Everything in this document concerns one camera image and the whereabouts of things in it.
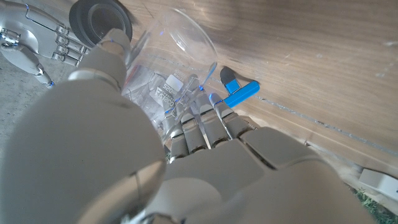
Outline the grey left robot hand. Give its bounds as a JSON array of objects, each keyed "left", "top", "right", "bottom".
[{"left": 0, "top": 28, "right": 377, "bottom": 224}]

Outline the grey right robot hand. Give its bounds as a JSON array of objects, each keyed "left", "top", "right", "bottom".
[{"left": 0, "top": 0, "right": 91, "bottom": 90}]

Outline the clear glass beaker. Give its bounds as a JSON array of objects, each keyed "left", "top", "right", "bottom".
[{"left": 123, "top": 6, "right": 218, "bottom": 144}]

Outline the black cylindrical speaker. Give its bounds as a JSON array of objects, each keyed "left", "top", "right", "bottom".
[{"left": 68, "top": 0, "right": 134, "bottom": 47}]

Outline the blue binder clip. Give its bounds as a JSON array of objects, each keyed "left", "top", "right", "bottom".
[{"left": 220, "top": 66, "right": 261, "bottom": 109}]

